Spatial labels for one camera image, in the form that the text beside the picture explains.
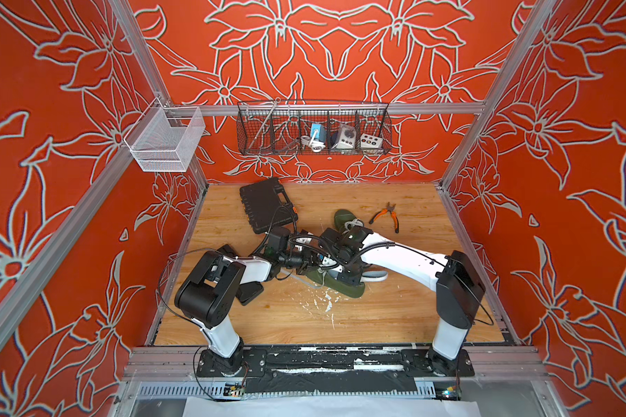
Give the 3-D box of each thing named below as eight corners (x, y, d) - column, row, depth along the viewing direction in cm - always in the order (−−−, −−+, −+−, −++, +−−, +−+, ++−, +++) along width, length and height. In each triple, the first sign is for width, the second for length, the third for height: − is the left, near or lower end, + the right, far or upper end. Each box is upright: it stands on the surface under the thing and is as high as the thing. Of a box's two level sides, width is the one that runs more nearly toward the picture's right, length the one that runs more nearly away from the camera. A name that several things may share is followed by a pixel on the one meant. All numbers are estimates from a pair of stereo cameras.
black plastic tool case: (255, 238, 102) (253, 231, 98) (238, 194, 118) (235, 187, 114) (299, 222, 107) (299, 215, 104) (277, 181, 123) (276, 174, 119)
